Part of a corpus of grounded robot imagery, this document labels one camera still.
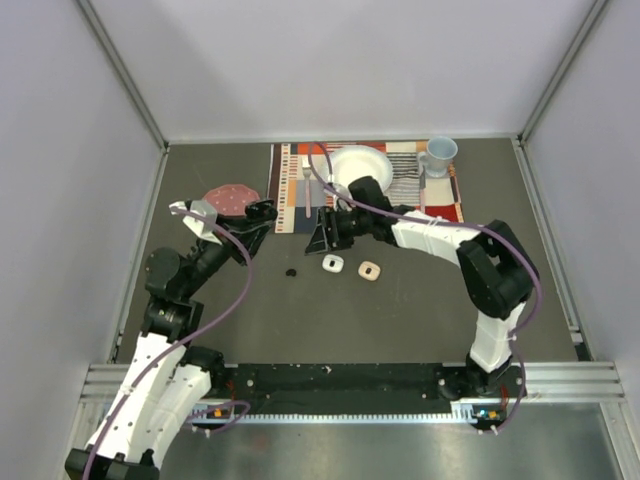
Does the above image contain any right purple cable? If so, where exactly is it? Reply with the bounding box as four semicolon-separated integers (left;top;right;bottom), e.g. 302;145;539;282
307;142;544;435

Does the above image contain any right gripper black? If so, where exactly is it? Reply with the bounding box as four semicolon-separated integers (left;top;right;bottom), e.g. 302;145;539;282
306;206;373;256

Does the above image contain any white plate blue rim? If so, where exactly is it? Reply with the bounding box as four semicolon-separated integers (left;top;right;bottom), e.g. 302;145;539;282
330;145;393;192

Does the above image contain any fork with pink handle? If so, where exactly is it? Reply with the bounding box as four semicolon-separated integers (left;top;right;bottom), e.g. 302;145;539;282
302;158;312;219

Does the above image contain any light blue mug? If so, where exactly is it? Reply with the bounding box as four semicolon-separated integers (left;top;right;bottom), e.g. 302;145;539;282
417;136;458;178

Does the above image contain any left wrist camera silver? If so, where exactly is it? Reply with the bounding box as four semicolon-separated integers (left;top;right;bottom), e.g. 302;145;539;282
169;200;222;245

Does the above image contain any white earbud charging case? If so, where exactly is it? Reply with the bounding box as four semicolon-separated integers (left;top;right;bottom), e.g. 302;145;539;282
321;254;344;274

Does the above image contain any knife with pink handle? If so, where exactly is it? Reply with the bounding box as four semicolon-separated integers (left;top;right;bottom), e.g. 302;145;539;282
419;166;426;213

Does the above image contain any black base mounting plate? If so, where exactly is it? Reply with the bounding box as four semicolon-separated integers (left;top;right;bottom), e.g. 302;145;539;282
219;362;476;416

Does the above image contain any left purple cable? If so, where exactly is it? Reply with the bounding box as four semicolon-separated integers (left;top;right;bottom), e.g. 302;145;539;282
82;207;254;480

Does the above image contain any pink beige earbud charging case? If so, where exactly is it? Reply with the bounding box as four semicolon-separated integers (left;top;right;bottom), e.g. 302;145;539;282
358;261;381;282

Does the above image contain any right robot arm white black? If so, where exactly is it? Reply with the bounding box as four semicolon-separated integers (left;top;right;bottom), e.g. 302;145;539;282
305;176;540;400

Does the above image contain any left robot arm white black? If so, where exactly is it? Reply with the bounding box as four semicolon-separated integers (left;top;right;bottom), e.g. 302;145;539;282
64;202;277;479

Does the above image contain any pink dotted plate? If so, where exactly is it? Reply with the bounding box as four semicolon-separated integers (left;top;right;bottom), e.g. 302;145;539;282
203;184;261;217

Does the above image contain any purple cable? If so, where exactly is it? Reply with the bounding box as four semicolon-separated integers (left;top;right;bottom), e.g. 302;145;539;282
82;207;254;480
307;142;544;435

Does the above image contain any colourful patchwork placemat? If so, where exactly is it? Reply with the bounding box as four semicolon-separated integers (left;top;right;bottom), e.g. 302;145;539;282
268;140;463;234

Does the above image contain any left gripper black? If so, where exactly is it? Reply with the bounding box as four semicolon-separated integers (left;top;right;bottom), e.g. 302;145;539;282
180;212;273;298

